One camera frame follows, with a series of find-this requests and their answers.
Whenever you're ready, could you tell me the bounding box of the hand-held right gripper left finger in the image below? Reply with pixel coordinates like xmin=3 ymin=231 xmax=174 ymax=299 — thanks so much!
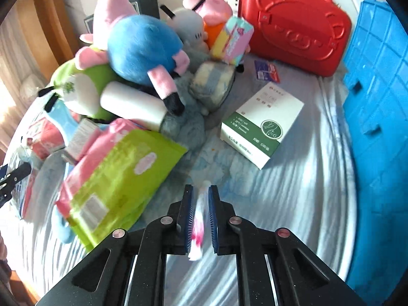
xmin=38 ymin=184 xmax=195 ymax=306

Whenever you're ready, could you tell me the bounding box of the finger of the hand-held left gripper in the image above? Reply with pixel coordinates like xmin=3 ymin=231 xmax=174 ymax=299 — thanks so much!
xmin=0 ymin=162 xmax=33 ymax=192
xmin=0 ymin=189 xmax=14 ymax=208

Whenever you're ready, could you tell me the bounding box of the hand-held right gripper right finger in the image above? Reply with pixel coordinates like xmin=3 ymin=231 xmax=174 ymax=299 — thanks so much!
xmin=208 ymin=184 xmax=373 ymax=306

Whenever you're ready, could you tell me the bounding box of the pink white tube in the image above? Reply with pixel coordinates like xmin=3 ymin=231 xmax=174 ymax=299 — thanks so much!
xmin=187 ymin=180 xmax=211 ymax=261

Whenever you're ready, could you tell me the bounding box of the blue plastic storage crate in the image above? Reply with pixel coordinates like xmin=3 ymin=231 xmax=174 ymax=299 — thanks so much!
xmin=342 ymin=0 xmax=408 ymax=304

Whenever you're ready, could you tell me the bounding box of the light blue soft item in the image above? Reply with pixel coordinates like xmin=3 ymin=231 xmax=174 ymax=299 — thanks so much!
xmin=52 ymin=203 xmax=76 ymax=245

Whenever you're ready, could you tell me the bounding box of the green wet wipes pack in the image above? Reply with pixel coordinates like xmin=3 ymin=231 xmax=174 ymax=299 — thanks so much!
xmin=65 ymin=129 xmax=189 ymax=250

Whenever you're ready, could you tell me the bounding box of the small white pink box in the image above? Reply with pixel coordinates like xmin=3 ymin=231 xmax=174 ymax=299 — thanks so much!
xmin=62 ymin=118 xmax=100 ymax=164

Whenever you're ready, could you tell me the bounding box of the grey fluffy plush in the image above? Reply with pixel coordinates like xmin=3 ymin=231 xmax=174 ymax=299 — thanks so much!
xmin=159 ymin=50 xmax=208 ymax=151

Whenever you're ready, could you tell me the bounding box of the pink soft pack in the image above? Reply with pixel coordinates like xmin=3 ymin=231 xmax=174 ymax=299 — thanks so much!
xmin=55 ymin=118 xmax=154 ymax=218

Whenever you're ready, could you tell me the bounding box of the beige curtain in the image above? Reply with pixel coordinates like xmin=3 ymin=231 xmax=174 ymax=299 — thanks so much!
xmin=0 ymin=14 xmax=50 ymax=155

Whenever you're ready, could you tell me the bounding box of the green plush white belly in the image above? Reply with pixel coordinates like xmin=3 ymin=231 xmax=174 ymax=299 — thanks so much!
xmin=37 ymin=60 xmax=129 ymax=124

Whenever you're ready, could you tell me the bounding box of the white green cardboard box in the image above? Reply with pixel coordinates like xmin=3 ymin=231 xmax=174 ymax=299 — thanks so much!
xmin=220 ymin=81 xmax=305 ymax=170

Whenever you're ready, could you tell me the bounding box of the white paper roll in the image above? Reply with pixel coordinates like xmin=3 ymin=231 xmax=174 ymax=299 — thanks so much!
xmin=100 ymin=81 xmax=168 ymax=132

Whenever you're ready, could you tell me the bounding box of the grey blue tissue pack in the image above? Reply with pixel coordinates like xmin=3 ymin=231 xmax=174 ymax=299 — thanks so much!
xmin=189 ymin=61 xmax=237 ymax=109

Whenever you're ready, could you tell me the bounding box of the blue red card pack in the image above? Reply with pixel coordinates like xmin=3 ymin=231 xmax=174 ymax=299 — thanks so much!
xmin=254 ymin=59 xmax=283 ymax=82

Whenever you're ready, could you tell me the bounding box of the pink pig plush blue body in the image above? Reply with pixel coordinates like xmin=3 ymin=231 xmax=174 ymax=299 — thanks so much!
xmin=74 ymin=0 xmax=191 ymax=116

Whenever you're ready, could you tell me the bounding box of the pink yellow sponge pack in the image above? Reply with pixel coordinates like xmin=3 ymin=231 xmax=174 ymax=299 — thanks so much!
xmin=208 ymin=16 xmax=255 ymax=66

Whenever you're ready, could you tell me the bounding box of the grey white plush toy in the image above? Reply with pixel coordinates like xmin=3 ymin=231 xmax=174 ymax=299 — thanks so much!
xmin=159 ymin=4 xmax=211 ymax=52

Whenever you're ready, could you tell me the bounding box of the red hard-shell suitcase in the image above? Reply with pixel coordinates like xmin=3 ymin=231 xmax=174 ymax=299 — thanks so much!
xmin=237 ymin=0 xmax=353 ymax=78

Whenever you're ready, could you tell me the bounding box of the pink pig plush orange dress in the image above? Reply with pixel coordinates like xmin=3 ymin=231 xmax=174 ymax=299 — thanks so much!
xmin=183 ymin=0 xmax=234 ymax=50

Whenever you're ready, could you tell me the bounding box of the wooden headboard frame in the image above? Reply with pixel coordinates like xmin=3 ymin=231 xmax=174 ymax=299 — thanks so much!
xmin=15 ymin=0 xmax=81 ymax=68

